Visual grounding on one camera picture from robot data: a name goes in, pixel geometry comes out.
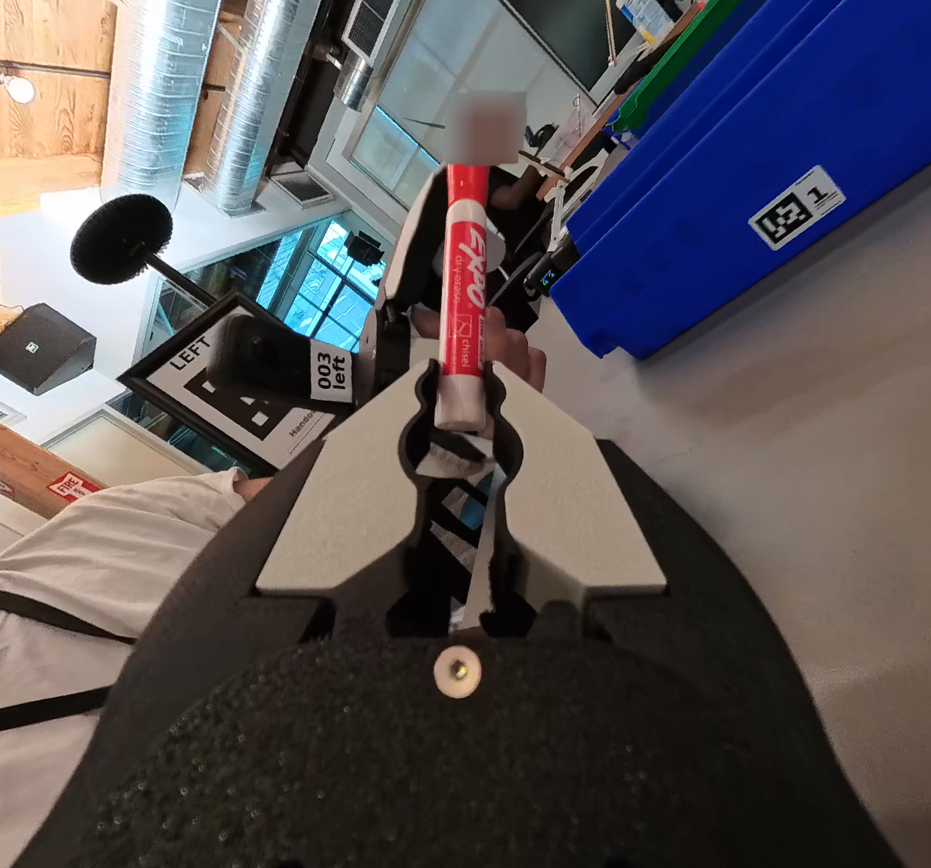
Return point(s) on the red fire sign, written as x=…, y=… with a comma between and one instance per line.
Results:
x=69, y=484

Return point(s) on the white wipes canister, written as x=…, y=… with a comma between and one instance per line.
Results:
x=644, y=10

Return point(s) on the framed marker sign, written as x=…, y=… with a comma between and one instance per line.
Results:
x=167, y=373

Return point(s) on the black wall speaker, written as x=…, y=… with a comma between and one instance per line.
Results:
x=43, y=348

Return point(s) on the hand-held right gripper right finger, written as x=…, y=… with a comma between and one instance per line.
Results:
x=582, y=511

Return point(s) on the dark wall board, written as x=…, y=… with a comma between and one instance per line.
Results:
x=567, y=2

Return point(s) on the green plastic bin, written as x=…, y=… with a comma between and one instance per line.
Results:
x=698, y=31

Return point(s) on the person's left forearm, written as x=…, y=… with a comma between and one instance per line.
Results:
x=253, y=487

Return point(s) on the person's white shirt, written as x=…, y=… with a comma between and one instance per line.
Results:
x=109, y=555

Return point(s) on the person's left hand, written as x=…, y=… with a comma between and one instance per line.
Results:
x=520, y=351

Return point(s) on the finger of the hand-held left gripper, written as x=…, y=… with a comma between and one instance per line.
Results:
x=494, y=250
x=407, y=250

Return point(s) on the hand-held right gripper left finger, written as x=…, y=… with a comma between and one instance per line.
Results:
x=342, y=519

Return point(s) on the silver air duct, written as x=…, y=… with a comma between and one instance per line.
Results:
x=262, y=68
x=160, y=53

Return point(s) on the blue plastic bin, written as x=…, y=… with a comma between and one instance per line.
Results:
x=727, y=242
x=800, y=2

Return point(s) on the white ceiling vent grille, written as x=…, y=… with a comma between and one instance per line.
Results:
x=372, y=6

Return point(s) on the red dry erase marker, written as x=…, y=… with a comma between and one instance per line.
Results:
x=462, y=286

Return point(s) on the black round object on pole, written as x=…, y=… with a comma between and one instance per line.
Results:
x=123, y=239

